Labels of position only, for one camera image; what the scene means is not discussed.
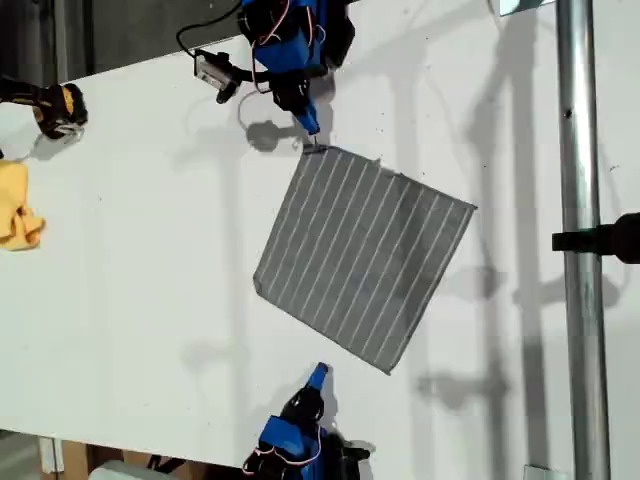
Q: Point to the brown cardboard box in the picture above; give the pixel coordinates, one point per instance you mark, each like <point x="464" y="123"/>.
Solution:
<point x="75" y="460"/>

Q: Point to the yellow cloth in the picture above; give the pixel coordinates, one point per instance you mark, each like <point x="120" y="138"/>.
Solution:
<point x="15" y="200"/>

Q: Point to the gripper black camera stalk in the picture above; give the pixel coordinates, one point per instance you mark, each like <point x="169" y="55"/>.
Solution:
<point x="250" y="76"/>

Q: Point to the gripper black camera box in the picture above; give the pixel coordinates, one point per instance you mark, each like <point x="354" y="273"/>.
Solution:
<point x="212" y="75"/>
<point x="352" y="450"/>

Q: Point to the white container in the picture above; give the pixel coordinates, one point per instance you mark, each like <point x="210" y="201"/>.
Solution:
<point x="115" y="472"/>

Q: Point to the white table leg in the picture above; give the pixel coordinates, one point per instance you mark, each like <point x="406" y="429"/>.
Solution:
<point x="50" y="455"/>

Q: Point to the black clamp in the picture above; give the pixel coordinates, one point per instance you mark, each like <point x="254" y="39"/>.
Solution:
<point x="620" y="237"/>

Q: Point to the grey white-striped towel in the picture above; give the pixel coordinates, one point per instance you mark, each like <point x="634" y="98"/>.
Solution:
<point x="360" y="260"/>

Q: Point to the shiny metal bracket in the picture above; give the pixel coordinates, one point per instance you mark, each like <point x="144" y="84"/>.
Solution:
<point x="520" y="6"/>

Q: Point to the steel post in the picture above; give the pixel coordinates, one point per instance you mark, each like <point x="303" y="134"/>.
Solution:
<point x="580" y="150"/>

